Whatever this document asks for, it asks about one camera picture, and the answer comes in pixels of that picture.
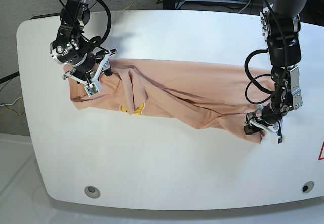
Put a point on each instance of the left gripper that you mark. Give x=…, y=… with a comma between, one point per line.
x=264, y=118

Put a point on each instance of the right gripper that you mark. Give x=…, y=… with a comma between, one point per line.
x=90, y=67

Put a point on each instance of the peach pink T-shirt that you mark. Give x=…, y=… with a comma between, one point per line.
x=201, y=95

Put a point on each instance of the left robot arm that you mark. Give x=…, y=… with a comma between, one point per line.
x=281, y=25

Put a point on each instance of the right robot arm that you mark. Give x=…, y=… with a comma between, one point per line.
x=70, y=44

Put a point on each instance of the red triangle sticker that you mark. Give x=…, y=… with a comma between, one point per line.
x=321, y=155

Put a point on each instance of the black bar at left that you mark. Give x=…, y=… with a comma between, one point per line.
x=9, y=77

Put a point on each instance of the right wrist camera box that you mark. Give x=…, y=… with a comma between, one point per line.
x=92, y=88

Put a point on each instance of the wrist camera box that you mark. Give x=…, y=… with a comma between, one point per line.
x=92, y=88
x=277, y=139

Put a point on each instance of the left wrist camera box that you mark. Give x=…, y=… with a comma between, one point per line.
x=277, y=139

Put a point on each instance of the right table cable grommet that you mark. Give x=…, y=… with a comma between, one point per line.
x=307, y=187

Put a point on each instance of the table cable grommet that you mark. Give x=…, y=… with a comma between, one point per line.
x=307, y=187
x=92, y=192

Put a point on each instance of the left table cable grommet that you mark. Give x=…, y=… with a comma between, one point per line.
x=92, y=192

